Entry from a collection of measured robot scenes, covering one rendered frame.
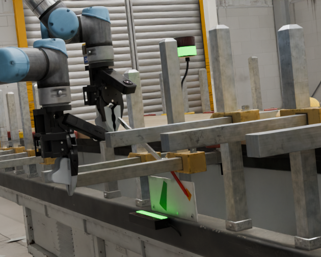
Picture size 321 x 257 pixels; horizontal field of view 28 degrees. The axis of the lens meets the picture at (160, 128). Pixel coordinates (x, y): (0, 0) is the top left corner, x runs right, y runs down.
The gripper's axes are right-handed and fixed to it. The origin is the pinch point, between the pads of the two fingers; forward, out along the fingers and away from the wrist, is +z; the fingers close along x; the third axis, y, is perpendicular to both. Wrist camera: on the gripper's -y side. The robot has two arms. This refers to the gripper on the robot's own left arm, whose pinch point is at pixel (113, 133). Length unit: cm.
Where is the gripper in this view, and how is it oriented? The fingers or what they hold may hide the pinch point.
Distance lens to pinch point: 179.5
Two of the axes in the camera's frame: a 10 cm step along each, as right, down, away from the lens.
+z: 1.1, 9.9, 0.5
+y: -7.3, 0.4, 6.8
